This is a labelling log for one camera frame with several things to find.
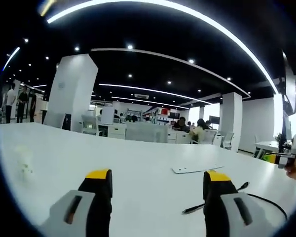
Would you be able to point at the white desk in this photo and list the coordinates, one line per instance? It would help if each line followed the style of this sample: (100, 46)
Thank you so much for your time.
(148, 158)

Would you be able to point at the black floor cabinet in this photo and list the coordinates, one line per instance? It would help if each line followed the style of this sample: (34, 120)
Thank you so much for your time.
(67, 122)

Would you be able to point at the narrow white pillar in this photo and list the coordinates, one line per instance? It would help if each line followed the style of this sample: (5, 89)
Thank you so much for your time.
(230, 118)

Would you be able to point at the white drawer cabinet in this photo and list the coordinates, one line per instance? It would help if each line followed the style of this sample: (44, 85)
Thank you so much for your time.
(177, 138)

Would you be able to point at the ceiling air vent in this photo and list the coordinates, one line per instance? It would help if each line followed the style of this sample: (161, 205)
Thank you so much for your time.
(141, 96)

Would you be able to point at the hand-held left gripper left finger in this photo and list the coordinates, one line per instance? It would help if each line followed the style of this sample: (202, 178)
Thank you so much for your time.
(98, 205)

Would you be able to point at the wide white pillar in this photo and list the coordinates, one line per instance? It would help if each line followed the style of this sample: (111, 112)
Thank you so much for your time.
(71, 91)

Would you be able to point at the green potted plant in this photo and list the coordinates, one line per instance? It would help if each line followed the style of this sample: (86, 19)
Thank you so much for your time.
(278, 140)

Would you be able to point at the white mesh office chair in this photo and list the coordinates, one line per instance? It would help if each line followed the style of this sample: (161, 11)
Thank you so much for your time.
(90, 124)

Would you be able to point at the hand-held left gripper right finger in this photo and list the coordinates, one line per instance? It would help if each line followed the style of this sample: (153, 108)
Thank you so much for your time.
(219, 205)

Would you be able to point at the large display screen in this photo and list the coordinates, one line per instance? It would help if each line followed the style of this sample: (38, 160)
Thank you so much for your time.
(289, 81)

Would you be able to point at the black computer monitor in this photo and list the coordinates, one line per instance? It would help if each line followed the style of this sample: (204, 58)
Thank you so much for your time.
(214, 120)

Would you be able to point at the long ceiling light strip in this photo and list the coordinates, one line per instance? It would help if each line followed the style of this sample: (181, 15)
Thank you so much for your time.
(212, 22)

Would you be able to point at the white office table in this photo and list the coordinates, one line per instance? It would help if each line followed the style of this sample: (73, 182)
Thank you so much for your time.
(266, 144)

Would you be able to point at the white desk partition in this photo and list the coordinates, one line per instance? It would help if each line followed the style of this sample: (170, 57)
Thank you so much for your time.
(146, 132)

